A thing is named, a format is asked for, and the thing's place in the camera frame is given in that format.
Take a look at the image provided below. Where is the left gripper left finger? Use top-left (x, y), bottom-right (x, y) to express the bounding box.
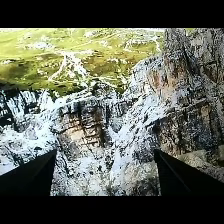
top-left (0, 149), bottom-right (58, 197)

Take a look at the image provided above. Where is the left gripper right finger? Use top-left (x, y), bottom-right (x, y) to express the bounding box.
top-left (153, 148), bottom-right (224, 197)

